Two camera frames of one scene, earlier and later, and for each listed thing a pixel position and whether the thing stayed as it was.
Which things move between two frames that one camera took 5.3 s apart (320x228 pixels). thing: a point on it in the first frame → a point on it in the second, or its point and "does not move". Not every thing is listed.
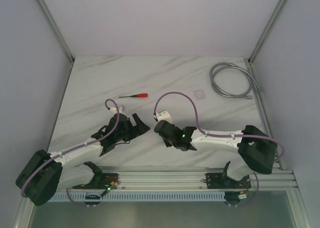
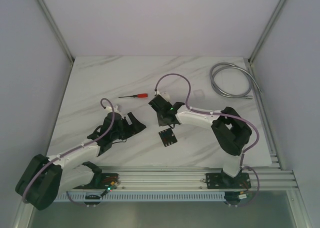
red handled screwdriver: [144, 95] does not move
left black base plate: [108, 180] does not move
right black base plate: [221, 181] does not move
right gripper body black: [169, 144] → [161, 122]
